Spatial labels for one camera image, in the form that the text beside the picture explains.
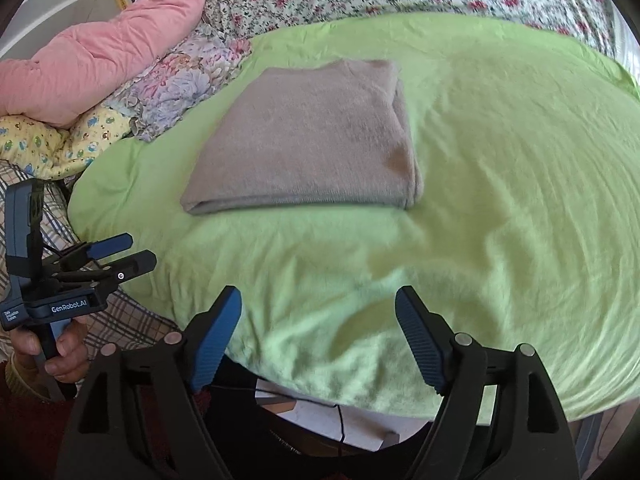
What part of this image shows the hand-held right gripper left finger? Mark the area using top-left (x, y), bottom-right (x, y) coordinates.
top-left (57, 286), bottom-right (243, 480)

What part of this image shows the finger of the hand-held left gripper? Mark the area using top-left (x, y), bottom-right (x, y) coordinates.
top-left (102, 250), bottom-right (158, 283)
top-left (80, 232), bottom-right (134, 262)

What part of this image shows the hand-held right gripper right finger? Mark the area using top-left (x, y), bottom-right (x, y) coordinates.
top-left (395, 286), bottom-right (578, 480)

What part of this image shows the beige knit sweater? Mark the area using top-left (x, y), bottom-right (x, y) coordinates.
top-left (180, 59), bottom-right (425, 216)

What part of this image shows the person's left hand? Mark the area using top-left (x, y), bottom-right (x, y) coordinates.
top-left (10, 319), bottom-right (89, 383)

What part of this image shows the plaid cloth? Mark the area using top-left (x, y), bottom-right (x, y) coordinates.
top-left (0, 160), bottom-right (173, 356)

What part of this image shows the yellow cartoon print quilt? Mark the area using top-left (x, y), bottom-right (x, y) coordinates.
top-left (0, 102), bottom-right (133, 181)

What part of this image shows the white box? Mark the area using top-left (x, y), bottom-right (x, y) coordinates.
top-left (255, 380), bottom-right (401, 451)

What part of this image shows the green blanket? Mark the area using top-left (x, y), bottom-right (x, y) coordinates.
top-left (67, 12), bottom-right (640, 421)

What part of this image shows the large-flower pastel quilt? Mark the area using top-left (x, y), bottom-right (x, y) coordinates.
top-left (107, 20), bottom-right (253, 143)

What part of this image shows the pink quilt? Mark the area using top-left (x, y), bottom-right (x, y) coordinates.
top-left (0, 0), bottom-right (226, 128)

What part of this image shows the black cable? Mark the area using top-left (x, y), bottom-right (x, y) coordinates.
top-left (250, 385), bottom-right (348, 458)

